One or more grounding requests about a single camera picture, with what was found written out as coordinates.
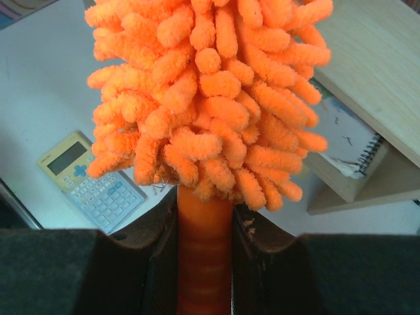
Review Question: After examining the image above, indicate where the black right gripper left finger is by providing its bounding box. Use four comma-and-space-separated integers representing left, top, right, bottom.
1, 189, 177, 314

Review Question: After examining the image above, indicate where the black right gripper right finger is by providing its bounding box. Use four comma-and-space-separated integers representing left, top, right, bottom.
232, 205, 419, 314

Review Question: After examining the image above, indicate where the orange microfiber duster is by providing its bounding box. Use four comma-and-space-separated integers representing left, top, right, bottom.
85, 1, 333, 314

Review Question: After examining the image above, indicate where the wooden bookshelf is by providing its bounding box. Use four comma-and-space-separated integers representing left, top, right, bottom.
306, 1, 419, 215

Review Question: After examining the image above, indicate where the yellow calculator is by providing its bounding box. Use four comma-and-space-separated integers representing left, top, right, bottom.
37, 131, 147, 235

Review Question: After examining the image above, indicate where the white spiral notebook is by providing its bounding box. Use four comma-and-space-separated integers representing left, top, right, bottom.
310, 78, 385, 179

